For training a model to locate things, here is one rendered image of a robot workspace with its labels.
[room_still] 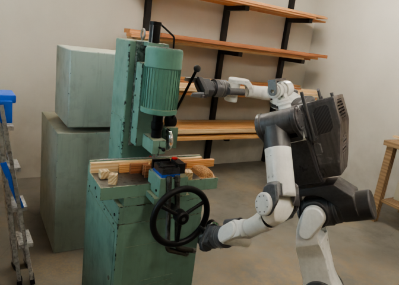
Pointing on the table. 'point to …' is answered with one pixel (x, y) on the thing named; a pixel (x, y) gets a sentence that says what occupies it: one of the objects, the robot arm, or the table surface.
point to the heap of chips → (202, 171)
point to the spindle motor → (161, 81)
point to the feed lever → (181, 100)
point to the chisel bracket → (153, 143)
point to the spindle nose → (157, 126)
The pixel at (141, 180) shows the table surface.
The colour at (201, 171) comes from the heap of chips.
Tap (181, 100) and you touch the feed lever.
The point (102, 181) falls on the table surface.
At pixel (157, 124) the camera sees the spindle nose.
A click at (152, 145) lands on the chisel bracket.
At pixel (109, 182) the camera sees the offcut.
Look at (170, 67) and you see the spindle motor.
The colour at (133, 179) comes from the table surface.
